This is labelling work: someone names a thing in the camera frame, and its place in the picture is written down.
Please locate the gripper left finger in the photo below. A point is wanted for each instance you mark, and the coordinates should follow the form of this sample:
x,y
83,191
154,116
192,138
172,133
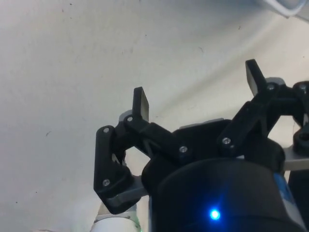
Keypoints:
x,y
103,157

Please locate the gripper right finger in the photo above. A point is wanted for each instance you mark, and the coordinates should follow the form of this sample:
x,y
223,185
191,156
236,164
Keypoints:
x,y
256,106

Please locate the white chest of drawers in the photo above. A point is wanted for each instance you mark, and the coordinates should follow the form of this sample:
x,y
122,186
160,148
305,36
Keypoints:
x,y
285,3

